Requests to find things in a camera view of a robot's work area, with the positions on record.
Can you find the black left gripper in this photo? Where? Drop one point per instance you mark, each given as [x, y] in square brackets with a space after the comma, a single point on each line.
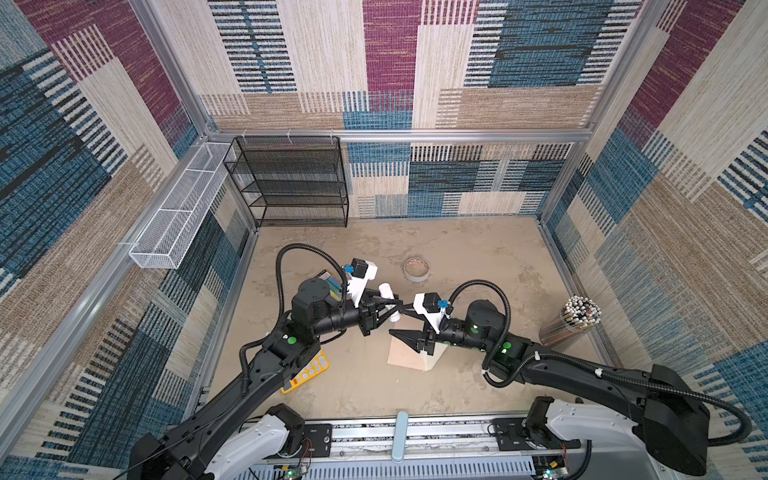
[366, 315]

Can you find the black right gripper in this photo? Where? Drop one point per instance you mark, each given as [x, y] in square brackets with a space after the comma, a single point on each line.
[412, 338]

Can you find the pink envelope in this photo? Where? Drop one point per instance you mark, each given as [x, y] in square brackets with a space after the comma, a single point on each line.
[401, 355]

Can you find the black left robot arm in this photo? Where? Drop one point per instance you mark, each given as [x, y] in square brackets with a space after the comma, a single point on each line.
[210, 444]

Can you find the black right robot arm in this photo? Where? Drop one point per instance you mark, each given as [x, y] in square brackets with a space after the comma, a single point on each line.
[677, 425]

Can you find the white tape roll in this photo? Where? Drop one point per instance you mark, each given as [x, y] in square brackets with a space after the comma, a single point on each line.
[416, 269]

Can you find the colourful marker pack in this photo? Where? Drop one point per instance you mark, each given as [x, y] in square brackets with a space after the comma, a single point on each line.
[334, 285]

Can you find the yellow calculator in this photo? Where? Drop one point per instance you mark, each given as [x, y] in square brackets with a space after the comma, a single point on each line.
[316, 366]

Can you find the black mesh shelf rack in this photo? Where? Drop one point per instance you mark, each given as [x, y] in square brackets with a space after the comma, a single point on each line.
[297, 181]

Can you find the pencil holder with pencils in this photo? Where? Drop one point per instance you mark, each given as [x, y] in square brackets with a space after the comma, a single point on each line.
[578, 315]

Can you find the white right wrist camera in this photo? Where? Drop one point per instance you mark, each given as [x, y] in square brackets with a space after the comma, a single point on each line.
[432, 307]

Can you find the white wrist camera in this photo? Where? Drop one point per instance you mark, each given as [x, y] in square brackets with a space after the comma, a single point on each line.
[432, 307]
[358, 273]

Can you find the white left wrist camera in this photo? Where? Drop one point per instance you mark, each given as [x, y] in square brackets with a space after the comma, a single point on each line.
[358, 273]

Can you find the light blue handle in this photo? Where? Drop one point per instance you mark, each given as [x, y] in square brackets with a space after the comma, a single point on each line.
[400, 437]

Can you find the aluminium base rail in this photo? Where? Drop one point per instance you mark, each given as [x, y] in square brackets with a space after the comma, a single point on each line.
[451, 447]

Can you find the white wire basket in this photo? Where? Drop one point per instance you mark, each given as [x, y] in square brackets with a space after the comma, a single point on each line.
[171, 230]

